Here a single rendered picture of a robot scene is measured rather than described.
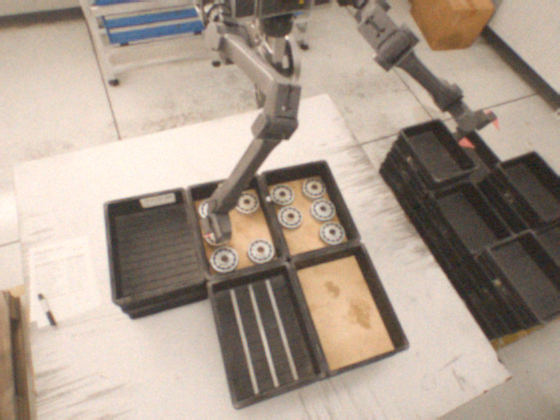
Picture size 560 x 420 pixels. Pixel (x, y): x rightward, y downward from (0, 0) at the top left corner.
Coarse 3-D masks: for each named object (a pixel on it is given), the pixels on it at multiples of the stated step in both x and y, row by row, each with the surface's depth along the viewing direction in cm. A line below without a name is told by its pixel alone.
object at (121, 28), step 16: (96, 0) 241; (112, 0) 244; (128, 0) 248; (112, 16) 251; (128, 16) 255; (144, 16) 261; (160, 16) 265; (176, 16) 269; (192, 16) 274; (112, 32) 260; (128, 32) 265; (144, 32) 270; (160, 32) 275; (176, 32) 280
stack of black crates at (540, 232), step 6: (558, 222) 211; (540, 228) 207; (546, 228) 208; (552, 228) 218; (558, 228) 220; (540, 234) 217; (546, 234) 218; (552, 234) 218; (558, 234) 219; (546, 240) 216; (552, 240) 216; (558, 240) 216; (546, 246) 214; (552, 246) 214; (558, 246) 214; (552, 252) 212; (558, 252) 212; (558, 258) 210
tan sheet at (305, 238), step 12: (300, 180) 164; (300, 192) 161; (300, 204) 158; (336, 216) 157; (300, 228) 152; (312, 228) 153; (288, 240) 149; (300, 240) 149; (312, 240) 150; (300, 252) 147
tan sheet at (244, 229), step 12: (252, 192) 158; (240, 216) 152; (252, 216) 152; (240, 228) 149; (252, 228) 150; (264, 228) 150; (204, 240) 145; (240, 240) 147; (252, 240) 147; (240, 252) 144; (240, 264) 142; (252, 264) 142
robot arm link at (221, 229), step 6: (210, 204) 121; (216, 204) 119; (210, 210) 121; (228, 210) 125; (216, 216) 122; (222, 216) 123; (228, 216) 124; (216, 222) 123; (222, 222) 122; (228, 222) 123; (216, 228) 122; (222, 228) 121; (228, 228) 122; (216, 234) 122; (222, 234) 121; (228, 234) 122; (216, 240) 123; (222, 240) 125
